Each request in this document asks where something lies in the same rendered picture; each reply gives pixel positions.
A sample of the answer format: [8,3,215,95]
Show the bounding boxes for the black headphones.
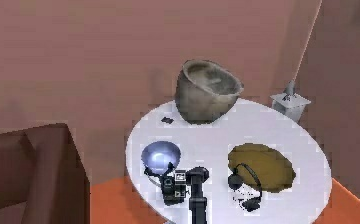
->
[227,162,264,213]

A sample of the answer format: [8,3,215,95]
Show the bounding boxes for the brown sofa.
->
[0,122,91,224]

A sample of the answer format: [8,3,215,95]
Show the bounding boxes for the large grey stone pot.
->
[174,58,245,125]

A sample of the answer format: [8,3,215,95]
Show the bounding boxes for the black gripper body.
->
[159,174,178,207]

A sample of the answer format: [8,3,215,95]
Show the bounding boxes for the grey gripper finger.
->
[163,161,175,177]
[143,167,165,180]

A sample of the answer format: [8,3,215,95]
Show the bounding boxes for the grey table lamp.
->
[282,79,298,102]

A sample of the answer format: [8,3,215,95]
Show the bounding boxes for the white round table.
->
[125,97,333,224]

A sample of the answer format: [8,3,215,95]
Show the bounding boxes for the small white side table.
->
[270,92,312,123]

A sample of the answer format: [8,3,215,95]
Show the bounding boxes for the blue shiny bowl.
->
[140,140,182,176]

